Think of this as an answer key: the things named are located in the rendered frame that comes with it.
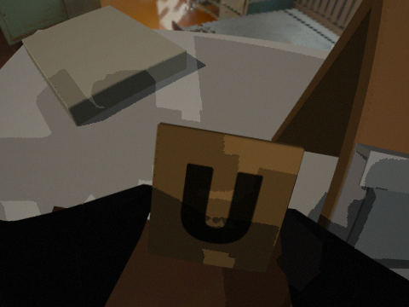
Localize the beige rectangular block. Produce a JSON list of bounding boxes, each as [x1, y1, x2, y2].
[[21, 4, 187, 126]]

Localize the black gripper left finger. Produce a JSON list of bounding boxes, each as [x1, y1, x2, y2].
[[0, 184, 153, 307]]

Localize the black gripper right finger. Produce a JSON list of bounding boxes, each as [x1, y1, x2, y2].
[[279, 208, 409, 307]]

